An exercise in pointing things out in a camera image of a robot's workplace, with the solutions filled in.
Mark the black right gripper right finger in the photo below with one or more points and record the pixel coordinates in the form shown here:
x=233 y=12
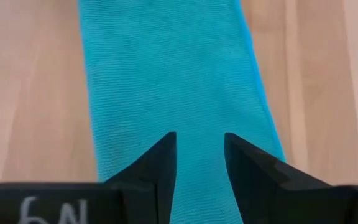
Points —
x=291 y=202

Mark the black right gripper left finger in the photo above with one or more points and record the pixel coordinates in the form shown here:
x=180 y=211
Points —
x=73 y=205

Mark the teal microfiber towel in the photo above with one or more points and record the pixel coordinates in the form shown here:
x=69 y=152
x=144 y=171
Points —
x=172 y=77

